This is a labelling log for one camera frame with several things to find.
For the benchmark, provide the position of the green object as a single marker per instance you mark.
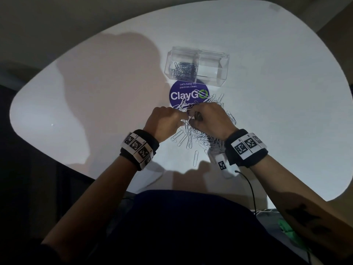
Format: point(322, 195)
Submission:
point(292, 231)

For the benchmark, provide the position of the black wristband with markers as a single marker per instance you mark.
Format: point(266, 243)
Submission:
point(245, 147)
point(139, 149)

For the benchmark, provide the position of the person's right forearm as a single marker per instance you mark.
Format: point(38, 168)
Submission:
point(300, 204)

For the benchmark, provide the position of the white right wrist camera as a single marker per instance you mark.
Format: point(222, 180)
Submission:
point(222, 165)

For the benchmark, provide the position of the person's dark blue clothing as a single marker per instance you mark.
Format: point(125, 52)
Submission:
point(198, 231)

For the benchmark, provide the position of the pile of mixed paper clips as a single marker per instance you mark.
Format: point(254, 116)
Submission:
point(198, 137)

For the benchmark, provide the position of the clear plastic two-compartment box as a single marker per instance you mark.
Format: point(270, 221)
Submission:
point(209, 66)

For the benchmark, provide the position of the round purple sticker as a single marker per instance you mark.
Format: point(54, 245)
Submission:
point(179, 93)

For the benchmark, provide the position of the person's left forearm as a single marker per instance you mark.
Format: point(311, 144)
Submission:
point(93, 204)

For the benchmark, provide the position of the person's left hand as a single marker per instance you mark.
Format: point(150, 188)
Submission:
point(162, 122)

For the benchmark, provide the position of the person's right hand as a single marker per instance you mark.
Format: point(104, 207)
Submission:
point(213, 120)

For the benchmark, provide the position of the black right wristband with markers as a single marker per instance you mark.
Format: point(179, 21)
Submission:
point(245, 147)

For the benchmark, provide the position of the cluster of sorted blue clips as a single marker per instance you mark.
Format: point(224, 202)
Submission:
point(184, 69)

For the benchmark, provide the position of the black left wristband with markers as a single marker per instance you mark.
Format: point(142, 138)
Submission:
point(139, 149)

